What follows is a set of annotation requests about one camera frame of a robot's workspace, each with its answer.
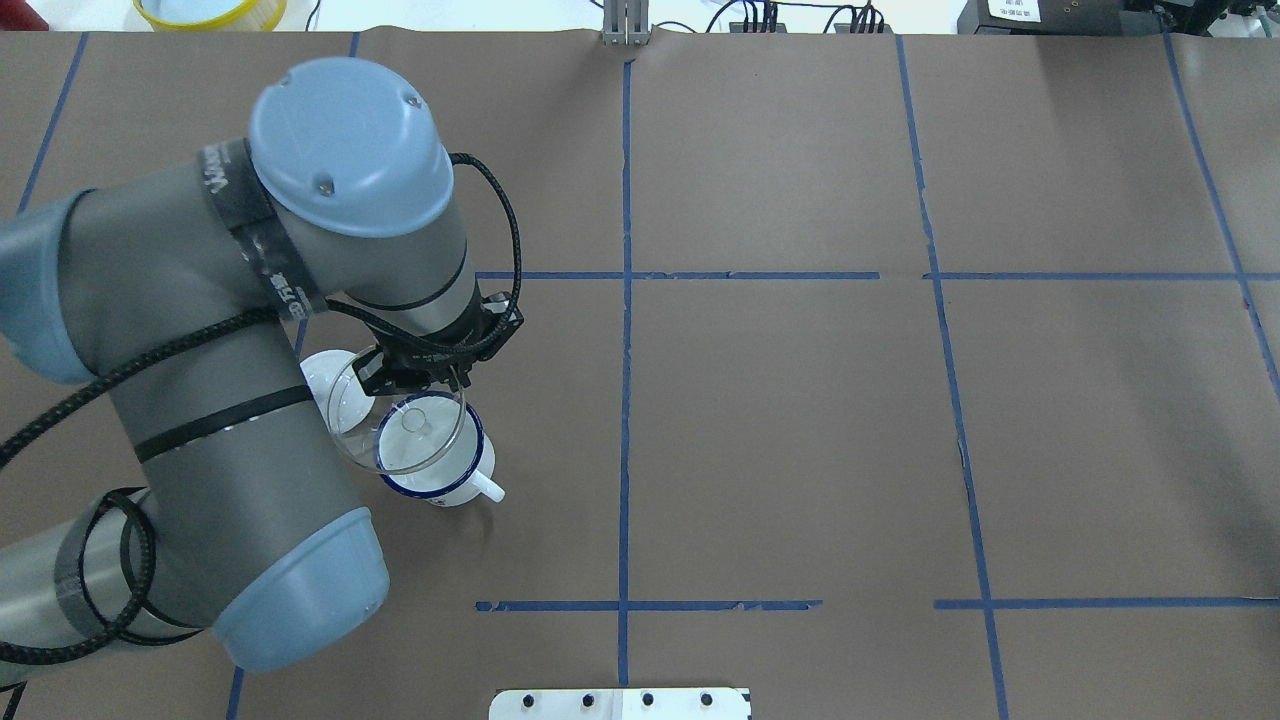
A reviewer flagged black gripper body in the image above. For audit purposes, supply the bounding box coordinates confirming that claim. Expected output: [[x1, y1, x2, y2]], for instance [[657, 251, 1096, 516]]
[[355, 290, 525, 396]]

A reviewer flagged white mug lid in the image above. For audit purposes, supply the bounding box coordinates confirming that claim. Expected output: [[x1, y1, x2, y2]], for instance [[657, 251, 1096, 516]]
[[300, 348, 374, 436]]

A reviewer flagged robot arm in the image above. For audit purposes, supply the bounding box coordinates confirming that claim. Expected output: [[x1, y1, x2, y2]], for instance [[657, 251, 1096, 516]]
[[3, 56, 524, 687]]

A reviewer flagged white enamel mug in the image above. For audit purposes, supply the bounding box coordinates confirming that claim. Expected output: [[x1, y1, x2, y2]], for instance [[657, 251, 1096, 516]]
[[375, 391, 506, 509]]

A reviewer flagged yellow rimmed bowl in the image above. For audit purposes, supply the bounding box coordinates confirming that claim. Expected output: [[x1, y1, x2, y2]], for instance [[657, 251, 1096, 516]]
[[132, 1, 289, 32]]

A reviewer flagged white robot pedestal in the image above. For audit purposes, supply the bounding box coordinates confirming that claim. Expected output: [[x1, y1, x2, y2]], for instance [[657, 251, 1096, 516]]
[[488, 687, 753, 719]]

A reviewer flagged aluminium frame post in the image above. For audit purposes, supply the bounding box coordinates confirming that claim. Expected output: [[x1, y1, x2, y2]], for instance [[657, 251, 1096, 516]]
[[596, 0, 653, 47]]

